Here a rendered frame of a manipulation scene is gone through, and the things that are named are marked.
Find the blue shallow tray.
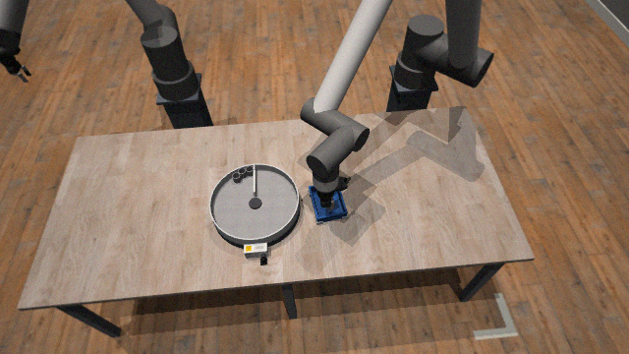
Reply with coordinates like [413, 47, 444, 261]
[309, 186, 348, 222]

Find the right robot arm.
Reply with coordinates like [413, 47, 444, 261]
[0, 0, 199, 101]

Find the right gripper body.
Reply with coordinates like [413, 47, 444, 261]
[0, 46, 22, 75]

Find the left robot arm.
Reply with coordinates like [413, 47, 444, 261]
[300, 0, 494, 183]

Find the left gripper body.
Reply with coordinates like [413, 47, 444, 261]
[313, 175, 348, 207]

